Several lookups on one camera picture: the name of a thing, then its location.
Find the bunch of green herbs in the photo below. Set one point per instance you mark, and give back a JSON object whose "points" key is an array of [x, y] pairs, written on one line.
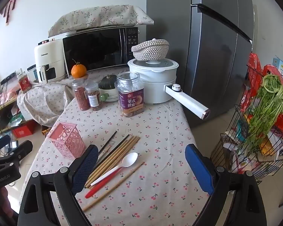
{"points": [[266, 108]]}

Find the brown bamboo chopstick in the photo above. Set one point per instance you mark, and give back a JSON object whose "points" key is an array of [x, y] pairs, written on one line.
{"points": [[118, 150], [125, 150], [121, 150]]}

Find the light bamboo chopstick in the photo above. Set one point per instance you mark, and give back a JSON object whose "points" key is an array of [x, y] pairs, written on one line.
{"points": [[113, 186]]}

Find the floral cloth cover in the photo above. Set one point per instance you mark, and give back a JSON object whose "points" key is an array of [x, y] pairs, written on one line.
{"points": [[103, 16]]}

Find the small green ornament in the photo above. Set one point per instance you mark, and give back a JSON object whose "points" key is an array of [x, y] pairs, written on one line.
{"points": [[104, 97]]}

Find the red plastic spoon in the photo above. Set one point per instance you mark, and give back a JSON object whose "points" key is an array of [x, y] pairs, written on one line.
{"points": [[94, 190]]}

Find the red hanging decoration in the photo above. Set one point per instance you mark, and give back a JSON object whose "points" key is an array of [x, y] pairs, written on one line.
{"points": [[13, 4]]}

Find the disposable chopstick pair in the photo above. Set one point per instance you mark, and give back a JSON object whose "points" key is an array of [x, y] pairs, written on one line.
{"points": [[107, 149]]}

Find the pink perforated utensil holder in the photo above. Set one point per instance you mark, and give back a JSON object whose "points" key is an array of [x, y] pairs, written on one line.
{"points": [[66, 143]]}

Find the clear jar purple label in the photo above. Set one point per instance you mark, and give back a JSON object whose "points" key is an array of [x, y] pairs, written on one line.
{"points": [[131, 98]]}

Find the clear jar white label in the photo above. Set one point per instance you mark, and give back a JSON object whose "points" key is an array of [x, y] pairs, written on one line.
{"points": [[93, 98]]}

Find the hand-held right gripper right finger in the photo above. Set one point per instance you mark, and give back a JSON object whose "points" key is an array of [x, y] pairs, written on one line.
{"points": [[199, 169]]}

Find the grey refrigerator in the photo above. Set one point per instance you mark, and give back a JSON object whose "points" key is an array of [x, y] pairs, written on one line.
{"points": [[214, 63]]}

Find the black chopstick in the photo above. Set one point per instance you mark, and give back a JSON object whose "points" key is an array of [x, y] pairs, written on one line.
{"points": [[109, 140], [118, 146]]}

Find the white bowl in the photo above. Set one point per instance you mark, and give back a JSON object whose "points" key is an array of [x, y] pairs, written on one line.
{"points": [[112, 96]]}

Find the orange mandarin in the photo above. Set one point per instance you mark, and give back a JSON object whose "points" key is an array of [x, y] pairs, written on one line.
{"points": [[79, 71]]}

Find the small flower print cloth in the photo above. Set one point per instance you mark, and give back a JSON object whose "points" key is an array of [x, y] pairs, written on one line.
{"points": [[42, 101]]}

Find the white air fryer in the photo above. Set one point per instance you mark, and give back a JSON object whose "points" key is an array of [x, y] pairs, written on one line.
{"points": [[49, 56]]}

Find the clear jar of red berries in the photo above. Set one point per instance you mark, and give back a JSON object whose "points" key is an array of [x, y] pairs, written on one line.
{"points": [[81, 98]]}

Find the red box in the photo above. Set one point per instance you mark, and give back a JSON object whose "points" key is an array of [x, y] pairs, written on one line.
{"points": [[22, 131]]}

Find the small jar red label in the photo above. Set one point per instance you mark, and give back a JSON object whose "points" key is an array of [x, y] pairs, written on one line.
{"points": [[24, 83]]}

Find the white plastic spoon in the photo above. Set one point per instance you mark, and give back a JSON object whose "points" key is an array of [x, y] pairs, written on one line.
{"points": [[129, 159]]}

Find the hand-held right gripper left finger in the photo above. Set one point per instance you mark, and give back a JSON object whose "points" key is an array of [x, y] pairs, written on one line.
{"points": [[83, 167]]}

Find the clear plastic container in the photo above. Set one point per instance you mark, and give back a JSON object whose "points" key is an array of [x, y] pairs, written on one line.
{"points": [[32, 73]]}

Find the black microwave oven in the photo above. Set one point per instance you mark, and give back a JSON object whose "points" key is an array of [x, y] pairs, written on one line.
{"points": [[94, 49]]}

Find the wooden shelf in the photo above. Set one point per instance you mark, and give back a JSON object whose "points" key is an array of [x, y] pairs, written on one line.
{"points": [[4, 106]]}

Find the dark green pumpkin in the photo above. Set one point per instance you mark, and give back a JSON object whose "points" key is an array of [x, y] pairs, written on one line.
{"points": [[108, 82]]}

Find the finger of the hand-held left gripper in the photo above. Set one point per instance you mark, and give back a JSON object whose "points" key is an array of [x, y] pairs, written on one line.
{"points": [[1, 143], [22, 150]]}

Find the white electric cooking pot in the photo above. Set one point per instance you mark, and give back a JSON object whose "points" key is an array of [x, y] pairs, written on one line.
{"points": [[153, 84]]}

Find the cherry print tablecloth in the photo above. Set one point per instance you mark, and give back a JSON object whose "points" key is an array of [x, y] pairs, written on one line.
{"points": [[160, 127]]}

